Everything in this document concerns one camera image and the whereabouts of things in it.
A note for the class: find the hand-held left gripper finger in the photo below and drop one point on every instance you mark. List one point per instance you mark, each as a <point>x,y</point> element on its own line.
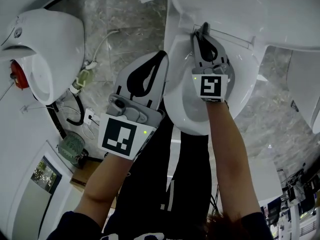
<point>122,84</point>
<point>160,89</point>

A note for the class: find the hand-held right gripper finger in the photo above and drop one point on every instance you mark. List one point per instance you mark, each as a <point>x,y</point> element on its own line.
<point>195,56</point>
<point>221,56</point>

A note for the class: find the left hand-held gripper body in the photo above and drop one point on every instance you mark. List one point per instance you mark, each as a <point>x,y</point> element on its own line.
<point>120,136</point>

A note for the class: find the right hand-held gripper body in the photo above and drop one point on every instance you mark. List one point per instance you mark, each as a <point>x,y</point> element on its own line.
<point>211,85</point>

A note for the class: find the person's left forearm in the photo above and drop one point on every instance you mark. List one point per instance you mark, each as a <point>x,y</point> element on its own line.
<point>105,184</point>

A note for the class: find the person's right forearm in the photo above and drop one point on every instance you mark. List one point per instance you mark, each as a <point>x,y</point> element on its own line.
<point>230,159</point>

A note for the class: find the white toilet lid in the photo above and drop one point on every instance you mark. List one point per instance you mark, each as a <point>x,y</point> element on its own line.
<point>225,6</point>

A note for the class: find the cream pipe fitting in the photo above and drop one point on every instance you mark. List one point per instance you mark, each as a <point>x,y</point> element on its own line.
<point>83,79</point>

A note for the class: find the white plastic strip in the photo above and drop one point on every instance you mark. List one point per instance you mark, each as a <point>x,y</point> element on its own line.
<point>261,77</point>

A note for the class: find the green round vented device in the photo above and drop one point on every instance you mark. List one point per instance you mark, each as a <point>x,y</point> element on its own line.
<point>71,144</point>

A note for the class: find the person's black trousers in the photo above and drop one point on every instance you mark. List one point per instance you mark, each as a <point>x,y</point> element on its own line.
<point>150,184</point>

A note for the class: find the brown cardboard carton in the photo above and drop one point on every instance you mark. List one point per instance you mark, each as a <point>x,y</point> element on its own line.
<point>80,181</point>

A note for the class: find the white ceramic urinal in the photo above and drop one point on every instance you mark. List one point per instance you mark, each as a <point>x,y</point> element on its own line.
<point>57,46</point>

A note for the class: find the glass window panel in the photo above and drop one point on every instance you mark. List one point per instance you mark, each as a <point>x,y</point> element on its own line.
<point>45,175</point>

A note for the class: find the red plastic part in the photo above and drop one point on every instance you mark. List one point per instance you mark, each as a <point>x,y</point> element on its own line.
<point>18,74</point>

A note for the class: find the white partition panel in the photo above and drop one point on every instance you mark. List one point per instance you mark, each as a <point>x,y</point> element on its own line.
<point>262,179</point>

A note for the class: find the cluttered equipment shelf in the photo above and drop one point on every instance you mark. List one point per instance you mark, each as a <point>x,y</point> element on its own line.
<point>292,196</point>

